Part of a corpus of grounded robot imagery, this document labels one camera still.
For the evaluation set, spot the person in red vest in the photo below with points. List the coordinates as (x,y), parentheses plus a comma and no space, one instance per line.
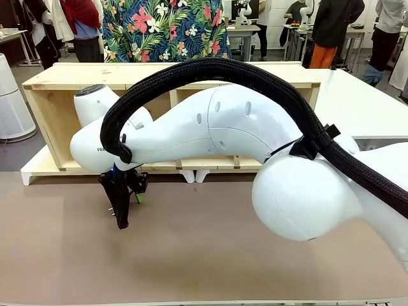
(84,19)

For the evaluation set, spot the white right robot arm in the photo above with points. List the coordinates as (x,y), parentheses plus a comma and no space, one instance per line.
(239,127)

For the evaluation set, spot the seated person dark shirt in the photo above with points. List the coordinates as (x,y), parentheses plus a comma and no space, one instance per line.
(294,11)

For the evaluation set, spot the black plug with metal prongs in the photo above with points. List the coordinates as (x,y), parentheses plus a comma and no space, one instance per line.
(111,211)

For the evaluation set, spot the long wooden shelf unit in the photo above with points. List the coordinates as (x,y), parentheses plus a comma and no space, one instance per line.
(63,76)

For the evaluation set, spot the person white top black trousers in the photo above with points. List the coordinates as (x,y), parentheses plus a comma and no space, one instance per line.
(387,32)

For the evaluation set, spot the person in floral shirt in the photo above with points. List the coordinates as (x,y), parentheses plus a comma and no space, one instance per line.
(165,28)

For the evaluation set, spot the grey background desk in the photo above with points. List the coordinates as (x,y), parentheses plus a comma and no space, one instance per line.
(243,30)

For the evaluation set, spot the person with orange trousers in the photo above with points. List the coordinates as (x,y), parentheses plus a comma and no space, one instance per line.
(334,22)

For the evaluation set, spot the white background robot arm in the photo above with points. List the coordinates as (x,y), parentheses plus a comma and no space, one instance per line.
(306,12)

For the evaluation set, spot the blue fabric bag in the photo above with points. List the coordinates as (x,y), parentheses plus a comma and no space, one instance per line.
(373,75)

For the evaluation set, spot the person in white coat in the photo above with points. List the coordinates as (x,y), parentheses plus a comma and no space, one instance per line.
(41,28)

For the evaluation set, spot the beige background side table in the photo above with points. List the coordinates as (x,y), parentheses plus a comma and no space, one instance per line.
(12,33)

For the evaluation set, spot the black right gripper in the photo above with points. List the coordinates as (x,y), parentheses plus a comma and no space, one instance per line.
(138,183)

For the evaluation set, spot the standing person black trousers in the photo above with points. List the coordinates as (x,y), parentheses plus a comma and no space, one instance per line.
(262,32)

